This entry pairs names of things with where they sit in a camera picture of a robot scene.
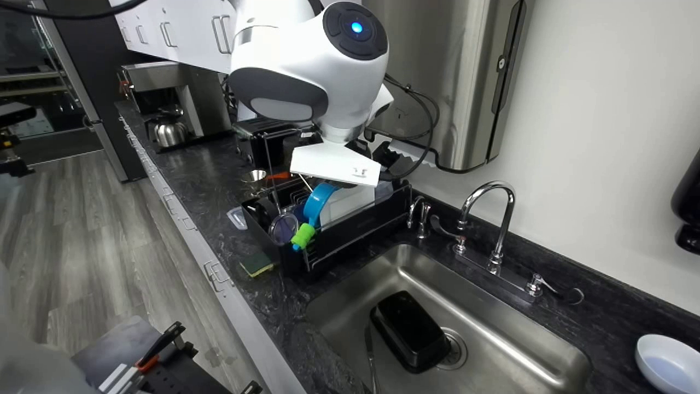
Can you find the light blue plastic bowl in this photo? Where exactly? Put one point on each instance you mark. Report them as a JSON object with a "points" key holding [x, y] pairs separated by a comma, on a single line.
{"points": [[320, 202]]}

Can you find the white rounded housing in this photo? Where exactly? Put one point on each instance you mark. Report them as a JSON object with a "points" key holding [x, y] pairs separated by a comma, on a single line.
{"points": [[34, 364]]}

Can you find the chrome sink sprayer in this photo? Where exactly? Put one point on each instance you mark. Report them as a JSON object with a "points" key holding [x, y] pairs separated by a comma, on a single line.
{"points": [[421, 218]]}

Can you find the bright green plastic item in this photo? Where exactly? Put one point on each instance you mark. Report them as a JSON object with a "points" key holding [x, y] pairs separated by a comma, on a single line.
{"points": [[304, 237]]}

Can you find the small white bowl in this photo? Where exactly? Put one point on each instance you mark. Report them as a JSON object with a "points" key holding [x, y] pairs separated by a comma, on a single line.
{"points": [[668, 364]]}

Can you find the stainless steel sink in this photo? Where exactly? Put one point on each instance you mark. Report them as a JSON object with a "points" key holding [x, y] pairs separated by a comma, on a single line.
{"points": [[504, 342]]}

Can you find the orange spatula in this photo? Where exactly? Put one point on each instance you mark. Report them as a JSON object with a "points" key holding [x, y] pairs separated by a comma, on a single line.
{"points": [[278, 179]]}

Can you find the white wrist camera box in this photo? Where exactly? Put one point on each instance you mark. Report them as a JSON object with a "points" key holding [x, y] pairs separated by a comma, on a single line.
{"points": [[335, 167]]}

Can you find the black dish rack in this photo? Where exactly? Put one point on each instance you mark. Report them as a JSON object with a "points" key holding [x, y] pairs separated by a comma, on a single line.
{"points": [[350, 237]]}

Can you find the black plastic container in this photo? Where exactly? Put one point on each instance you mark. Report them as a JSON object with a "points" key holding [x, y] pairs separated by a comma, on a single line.
{"points": [[409, 331]]}

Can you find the chrome faucet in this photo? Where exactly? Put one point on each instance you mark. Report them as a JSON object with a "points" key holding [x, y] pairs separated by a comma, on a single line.
{"points": [[504, 241]]}

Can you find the steel kettle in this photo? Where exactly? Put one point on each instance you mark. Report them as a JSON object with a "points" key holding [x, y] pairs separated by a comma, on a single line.
{"points": [[167, 130]]}

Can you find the white upper cabinet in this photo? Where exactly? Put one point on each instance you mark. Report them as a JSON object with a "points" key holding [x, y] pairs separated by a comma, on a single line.
{"points": [[183, 30]]}

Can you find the clear round lid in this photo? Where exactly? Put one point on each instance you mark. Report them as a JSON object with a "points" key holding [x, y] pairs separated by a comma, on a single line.
{"points": [[285, 229]]}

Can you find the steel countertop appliance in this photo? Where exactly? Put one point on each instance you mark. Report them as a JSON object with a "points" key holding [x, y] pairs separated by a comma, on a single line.
{"points": [[203, 99]]}

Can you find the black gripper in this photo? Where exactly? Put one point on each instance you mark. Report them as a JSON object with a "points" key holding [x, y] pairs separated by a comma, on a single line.
{"points": [[388, 162]]}

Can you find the steel paper towel dispenser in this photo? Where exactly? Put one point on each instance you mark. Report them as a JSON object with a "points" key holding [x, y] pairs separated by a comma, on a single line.
{"points": [[467, 80]]}

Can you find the clear plastic container lid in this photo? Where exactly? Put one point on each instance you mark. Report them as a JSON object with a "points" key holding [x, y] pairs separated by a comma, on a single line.
{"points": [[236, 218]]}

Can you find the yellow green sponge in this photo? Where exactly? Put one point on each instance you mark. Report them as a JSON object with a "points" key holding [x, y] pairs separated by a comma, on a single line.
{"points": [[257, 264]]}

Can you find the black wall soap dispenser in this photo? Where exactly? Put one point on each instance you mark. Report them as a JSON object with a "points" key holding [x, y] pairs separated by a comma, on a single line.
{"points": [[689, 199]]}

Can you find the white cutting board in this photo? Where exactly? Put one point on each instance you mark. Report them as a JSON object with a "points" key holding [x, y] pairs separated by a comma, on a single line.
{"points": [[352, 209]]}

